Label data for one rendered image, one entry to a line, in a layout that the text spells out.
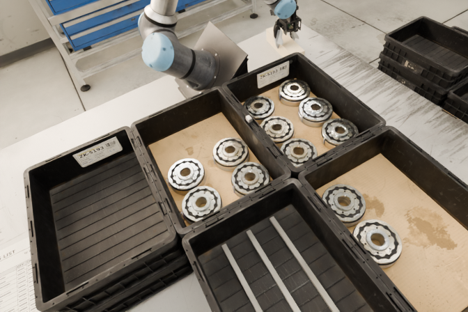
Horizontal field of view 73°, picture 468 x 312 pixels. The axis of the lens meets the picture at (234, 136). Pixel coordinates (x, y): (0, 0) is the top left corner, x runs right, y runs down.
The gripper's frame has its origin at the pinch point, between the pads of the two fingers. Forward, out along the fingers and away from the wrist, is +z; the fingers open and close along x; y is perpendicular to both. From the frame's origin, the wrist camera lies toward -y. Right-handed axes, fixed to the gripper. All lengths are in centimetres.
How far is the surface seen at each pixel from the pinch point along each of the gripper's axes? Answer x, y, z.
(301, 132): -25, 56, -9
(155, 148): -68, 40, -9
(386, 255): -29, 96, -12
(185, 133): -58, 39, -9
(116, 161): -80, 39, -9
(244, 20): 41, -150, 74
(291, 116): -25, 48, -9
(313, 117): -20, 54, -12
